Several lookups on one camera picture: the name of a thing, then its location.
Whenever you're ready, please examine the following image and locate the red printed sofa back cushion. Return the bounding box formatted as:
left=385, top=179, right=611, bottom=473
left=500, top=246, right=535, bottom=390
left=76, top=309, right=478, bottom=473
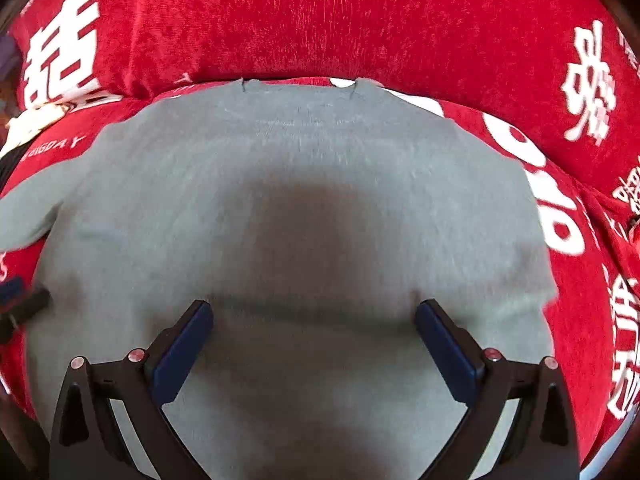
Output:
left=7, top=0, right=640, bottom=197

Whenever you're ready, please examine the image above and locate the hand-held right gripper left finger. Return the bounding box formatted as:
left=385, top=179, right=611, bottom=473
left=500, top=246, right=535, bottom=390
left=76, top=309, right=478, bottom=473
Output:
left=48, top=299, right=215, bottom=480

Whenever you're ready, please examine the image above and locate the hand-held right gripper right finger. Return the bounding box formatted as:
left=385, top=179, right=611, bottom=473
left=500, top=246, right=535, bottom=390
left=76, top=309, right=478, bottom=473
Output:
left=414, top=298, right=582, bottom=480

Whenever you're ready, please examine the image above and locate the grey small sweater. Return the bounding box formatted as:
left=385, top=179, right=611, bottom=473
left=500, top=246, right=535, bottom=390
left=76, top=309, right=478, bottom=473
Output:
left=0, top=79, right=560, bottom=480

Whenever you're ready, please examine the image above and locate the red printed sofa seat cover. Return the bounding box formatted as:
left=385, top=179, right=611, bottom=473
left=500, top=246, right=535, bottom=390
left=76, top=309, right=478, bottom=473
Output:
left=0, top=77, right=640, bottom=467

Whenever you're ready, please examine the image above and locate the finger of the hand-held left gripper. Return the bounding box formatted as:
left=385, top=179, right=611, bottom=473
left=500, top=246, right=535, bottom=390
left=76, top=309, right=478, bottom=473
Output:
left=0, top=276, right=54, bottom=344

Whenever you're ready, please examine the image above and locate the cream and black cloth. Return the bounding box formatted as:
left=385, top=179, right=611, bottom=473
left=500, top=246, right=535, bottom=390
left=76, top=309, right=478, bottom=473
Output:
left=0, top=101, right=67, bottom=186

